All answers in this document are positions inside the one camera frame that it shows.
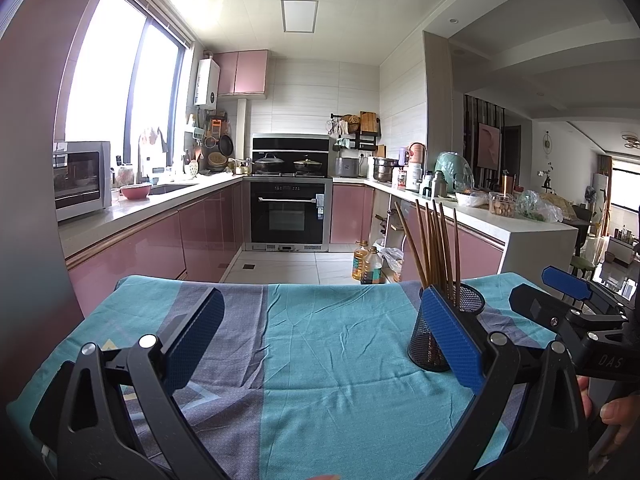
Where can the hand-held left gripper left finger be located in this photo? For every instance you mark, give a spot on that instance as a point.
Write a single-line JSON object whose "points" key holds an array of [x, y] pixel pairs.
{"points": [[200, 345]]}

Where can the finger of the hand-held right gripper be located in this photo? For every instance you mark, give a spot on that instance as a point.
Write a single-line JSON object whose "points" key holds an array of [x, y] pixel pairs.
{"points": [[537, 307], [567, 282]]}

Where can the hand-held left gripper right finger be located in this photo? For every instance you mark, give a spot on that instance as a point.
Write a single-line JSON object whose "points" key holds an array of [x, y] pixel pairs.
{"points": [[450, 340]]}

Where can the black mesh utensil holder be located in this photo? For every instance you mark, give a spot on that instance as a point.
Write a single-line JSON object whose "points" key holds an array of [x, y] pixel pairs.
{"points": [[422, 345]]}

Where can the bunch of bamboo chopsticks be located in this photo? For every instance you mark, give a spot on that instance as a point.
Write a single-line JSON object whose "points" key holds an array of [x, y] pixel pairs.
{"points": [[435, 250]]}

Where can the person's right hand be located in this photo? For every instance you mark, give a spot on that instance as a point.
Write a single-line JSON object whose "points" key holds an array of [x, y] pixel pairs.
{"points": [[620, 412]]}

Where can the plastic bag of vegetables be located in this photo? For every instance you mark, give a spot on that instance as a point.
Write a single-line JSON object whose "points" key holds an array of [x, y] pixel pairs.
{"points": [[537, 207]]}

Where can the clear plastic bag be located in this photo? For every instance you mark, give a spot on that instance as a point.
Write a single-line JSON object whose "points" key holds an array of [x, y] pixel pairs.
{"points": [[392, 262]]}

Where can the clear plastic snack container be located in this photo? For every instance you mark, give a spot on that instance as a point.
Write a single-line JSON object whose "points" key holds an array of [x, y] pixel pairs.
{"points": [[501, 206]]}

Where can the dark cooking oil bottle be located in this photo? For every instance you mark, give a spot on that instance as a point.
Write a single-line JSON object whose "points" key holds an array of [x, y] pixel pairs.
{"points": [[374, 267]]}

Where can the pink base cabinets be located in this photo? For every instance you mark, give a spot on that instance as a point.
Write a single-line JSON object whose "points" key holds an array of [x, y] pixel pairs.
{"points": [[350, 215], [150, 250]]}

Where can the copper tumbler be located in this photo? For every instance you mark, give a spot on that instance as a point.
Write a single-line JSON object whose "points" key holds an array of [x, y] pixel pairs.
{"points": [[508, 184]]}

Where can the yellow cooking oil bottle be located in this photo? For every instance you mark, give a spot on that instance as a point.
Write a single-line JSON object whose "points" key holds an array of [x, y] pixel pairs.
{"points": [[357, 262]]}

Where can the blue striped tablecloth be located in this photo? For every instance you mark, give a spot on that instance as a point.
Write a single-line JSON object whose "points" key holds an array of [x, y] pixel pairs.
{"points": [[325, 360]]}

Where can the round ceiling lamp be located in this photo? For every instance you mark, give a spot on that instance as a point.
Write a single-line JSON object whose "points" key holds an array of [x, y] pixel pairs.
{"points": [[631, 141]]}

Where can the steel thermos bottle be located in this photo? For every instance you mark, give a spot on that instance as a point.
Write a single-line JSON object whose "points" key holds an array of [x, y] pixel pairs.
{"points": [[439, 185]]}

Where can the mint green air fryer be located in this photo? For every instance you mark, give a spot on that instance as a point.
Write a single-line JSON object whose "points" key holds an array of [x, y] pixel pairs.
{"points": [[454, 172]]}

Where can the black built-in oven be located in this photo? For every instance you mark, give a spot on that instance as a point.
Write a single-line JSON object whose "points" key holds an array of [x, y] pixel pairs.
{"points": [[290, 215]]}

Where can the pink bowl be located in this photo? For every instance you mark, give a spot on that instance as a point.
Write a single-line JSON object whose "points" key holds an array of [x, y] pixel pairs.
{"points": [[136, 192]]}

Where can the white bottle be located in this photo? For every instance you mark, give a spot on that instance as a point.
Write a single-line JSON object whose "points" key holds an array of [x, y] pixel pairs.
{"points": [[414, 177]]}

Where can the large steel stockpot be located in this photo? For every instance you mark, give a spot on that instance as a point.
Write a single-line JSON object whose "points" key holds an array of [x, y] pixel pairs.
{"points": [[385, 170]]}

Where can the black wok with lid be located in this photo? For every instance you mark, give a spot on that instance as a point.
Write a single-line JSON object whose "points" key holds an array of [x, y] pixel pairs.
{"points": [[269, 165]]}

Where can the steel sink faucet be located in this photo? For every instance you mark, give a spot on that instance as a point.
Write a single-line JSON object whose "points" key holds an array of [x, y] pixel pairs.
{"points": [[140, 160]]}

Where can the black hanging frying pan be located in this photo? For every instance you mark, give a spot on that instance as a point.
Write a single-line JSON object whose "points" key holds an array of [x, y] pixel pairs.
{"points": [[226, 146]]}

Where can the silver rice cooker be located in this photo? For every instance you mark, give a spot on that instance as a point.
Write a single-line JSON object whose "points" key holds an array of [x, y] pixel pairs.
{"points": [[346, 167]]}

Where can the white microwave oven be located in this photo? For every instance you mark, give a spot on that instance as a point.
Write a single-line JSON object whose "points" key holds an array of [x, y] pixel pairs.
{"points": [[82, 180]]}

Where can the steel pot with glass lid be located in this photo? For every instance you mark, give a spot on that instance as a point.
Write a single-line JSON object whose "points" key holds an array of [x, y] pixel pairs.
{"points": [[306, 166]]}

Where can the grey refrigerator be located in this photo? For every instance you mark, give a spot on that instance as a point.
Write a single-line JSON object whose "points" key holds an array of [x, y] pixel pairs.
{"points": [[30, 210]]}

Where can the black range hood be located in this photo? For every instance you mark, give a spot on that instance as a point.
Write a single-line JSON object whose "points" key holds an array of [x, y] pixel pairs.
{"points": [[290, 142]]}

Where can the wooden cutting board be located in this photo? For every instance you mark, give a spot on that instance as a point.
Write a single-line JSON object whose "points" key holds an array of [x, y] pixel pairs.
{"points": [[369, 121]]}

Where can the white water heater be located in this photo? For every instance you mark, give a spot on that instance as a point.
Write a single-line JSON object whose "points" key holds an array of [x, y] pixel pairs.
{"points": [[206, 82]]}

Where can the kitchen window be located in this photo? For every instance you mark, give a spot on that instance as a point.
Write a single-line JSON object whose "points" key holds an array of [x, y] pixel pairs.
{"points": [[105, 70]]}

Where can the square ceiling light panel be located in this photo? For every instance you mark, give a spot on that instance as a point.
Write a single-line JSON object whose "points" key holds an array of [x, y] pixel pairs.
{"points": [[298, 16]]}

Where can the pink wall picture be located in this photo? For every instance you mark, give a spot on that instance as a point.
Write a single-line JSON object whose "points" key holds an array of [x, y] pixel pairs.
{"points": [[490, 146]]}

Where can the black wall rack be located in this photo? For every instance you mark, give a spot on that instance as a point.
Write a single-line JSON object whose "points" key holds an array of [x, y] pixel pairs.
{"points": [[367, 141]]}

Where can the pink wall cabinets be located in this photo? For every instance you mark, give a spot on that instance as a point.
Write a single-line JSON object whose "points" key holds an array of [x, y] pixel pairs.
{"points": [[240, 72]]}

